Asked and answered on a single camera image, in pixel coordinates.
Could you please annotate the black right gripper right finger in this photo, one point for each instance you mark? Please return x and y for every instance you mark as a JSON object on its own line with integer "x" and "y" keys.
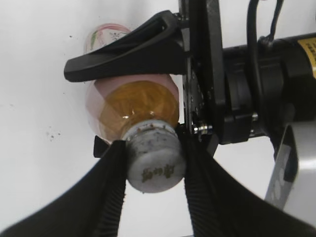
{"x": 220, "y": 206}

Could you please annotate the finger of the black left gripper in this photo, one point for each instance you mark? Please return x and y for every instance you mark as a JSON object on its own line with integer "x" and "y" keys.
{"x": 156, "y": 47}
{"x": 100, "y": 146}

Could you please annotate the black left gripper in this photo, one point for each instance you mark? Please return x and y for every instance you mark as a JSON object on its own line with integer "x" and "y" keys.
{"x": 220, "y": 108}

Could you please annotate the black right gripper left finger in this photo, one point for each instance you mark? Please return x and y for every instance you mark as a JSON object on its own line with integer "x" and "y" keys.
{"x": 91, "y": 208}

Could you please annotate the peach oolong tea bottle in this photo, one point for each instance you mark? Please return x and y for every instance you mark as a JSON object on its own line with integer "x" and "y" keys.
{"x": 116, "y": 104}

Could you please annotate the white bottle cap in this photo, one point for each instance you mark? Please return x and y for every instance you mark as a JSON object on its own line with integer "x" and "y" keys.
{"x": 155, "y": 160}

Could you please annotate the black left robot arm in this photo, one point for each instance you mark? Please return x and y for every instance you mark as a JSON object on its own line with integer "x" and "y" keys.
{"x": 293, "y": 58}

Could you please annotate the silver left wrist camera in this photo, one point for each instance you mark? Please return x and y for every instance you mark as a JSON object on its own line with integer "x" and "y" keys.
{"x": 292, "y": 186}

